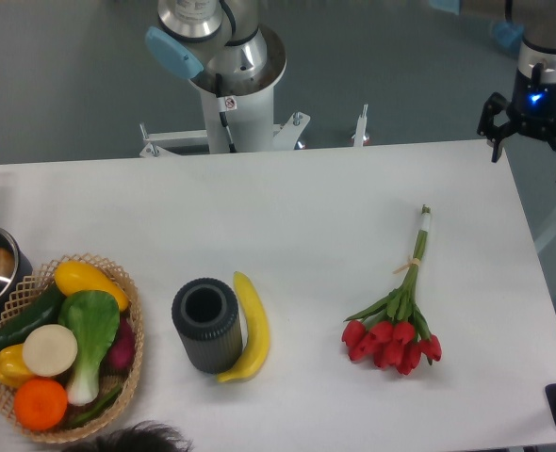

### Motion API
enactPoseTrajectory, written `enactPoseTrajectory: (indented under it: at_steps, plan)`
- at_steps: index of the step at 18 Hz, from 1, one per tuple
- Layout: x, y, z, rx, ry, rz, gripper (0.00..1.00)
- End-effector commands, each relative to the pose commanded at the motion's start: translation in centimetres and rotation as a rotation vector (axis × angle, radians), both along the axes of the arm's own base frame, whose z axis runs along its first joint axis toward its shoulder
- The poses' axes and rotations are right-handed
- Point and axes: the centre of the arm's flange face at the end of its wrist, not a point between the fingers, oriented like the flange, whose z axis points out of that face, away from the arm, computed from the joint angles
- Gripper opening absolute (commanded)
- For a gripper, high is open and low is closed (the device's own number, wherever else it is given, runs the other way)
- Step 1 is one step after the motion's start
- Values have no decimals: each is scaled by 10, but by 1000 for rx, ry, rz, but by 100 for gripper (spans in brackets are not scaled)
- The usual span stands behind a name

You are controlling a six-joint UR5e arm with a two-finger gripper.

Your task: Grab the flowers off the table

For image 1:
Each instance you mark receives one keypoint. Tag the black haired head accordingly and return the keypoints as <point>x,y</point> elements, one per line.
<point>142,437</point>

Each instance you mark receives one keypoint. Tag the red tulip bouquet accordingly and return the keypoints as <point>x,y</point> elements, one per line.
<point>393,332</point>

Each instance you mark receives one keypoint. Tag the yellow squash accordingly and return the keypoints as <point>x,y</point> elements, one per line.
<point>76,276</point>

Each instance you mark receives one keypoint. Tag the yellow banana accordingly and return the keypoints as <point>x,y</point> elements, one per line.
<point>257,347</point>

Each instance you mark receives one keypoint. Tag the purple red sweet potato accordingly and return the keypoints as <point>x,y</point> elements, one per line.
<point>122,352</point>

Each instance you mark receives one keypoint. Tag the green chili pepper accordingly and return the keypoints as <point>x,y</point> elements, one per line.
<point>96,410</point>

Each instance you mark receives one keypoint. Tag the yellow bell pepper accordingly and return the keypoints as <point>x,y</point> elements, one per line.
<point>13,370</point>

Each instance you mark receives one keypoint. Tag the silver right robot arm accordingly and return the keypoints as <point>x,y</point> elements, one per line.
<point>537,53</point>

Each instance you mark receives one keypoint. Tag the woven wicker basket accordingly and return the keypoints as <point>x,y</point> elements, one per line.
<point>122,384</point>

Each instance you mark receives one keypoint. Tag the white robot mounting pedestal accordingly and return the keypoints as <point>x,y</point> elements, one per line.
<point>233,124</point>

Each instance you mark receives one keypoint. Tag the white round radish slice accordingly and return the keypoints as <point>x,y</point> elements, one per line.
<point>49,350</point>

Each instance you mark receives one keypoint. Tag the dark green cucumber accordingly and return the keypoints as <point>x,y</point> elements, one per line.
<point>42,311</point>

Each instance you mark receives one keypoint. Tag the green bok choy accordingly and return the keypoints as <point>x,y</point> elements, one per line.
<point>93,317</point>

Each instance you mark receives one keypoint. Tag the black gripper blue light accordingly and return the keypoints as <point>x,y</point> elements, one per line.
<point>531,113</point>

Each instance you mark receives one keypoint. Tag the orange fruit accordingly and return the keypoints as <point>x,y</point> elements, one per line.
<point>40,404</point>

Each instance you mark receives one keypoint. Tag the dark grey ribbed vase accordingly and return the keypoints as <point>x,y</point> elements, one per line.
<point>205,314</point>

